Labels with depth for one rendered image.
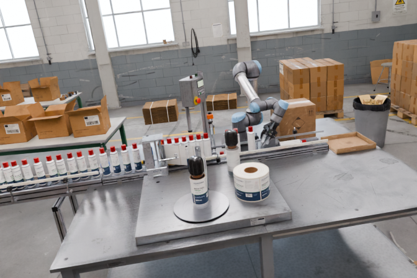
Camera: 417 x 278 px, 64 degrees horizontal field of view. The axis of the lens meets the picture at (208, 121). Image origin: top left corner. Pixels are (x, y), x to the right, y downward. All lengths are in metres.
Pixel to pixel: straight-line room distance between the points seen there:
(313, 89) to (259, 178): 3.98
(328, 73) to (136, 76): 4.35
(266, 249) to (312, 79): 4.13
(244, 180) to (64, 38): 7.02
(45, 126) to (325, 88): 4.14
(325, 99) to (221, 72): 2.82
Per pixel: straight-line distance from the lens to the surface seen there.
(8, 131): 4.15
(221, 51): 7.64
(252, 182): 1.82
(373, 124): 4.60
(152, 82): 7.90
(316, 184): 2.15
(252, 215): 1.77
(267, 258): 1.88
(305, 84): 5.63
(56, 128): 3.96
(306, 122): 2.74
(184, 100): 2.29
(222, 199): 1.90
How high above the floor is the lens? 1.88
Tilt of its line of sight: 18 degrees down
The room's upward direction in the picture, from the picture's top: 7 degrees counter-clockwise
